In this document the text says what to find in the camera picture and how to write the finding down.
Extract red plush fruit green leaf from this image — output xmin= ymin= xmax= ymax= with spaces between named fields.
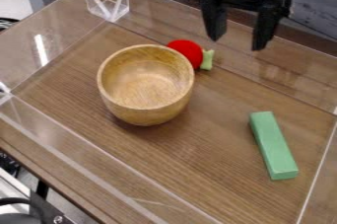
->
xmin=168 ymin=39 xmax=214 ymax=70

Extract wooden bowl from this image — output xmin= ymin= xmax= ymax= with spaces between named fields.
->
xmin=96 ymin=44 xmax=194 ymax=126

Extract green rectangular block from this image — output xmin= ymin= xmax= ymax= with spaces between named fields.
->
xmin=249 ymin=112 xmax=298 ymax=181

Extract clear acrylic corner bracket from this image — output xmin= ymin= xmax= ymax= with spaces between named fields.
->
xmin=85 ymin=0 xmax=130 ymax=23

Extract clear acrylic tray wall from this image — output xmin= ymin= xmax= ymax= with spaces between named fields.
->
xmin=0 ymin=88 xmax=221 ymax=224

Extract black metal bracket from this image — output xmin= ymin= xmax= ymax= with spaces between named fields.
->
xmin=29 ymin=191 xmax=76 ymax=224

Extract black cable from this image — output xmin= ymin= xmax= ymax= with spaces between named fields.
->
xmin=0 ymin=196 xmax=41 ymax=224

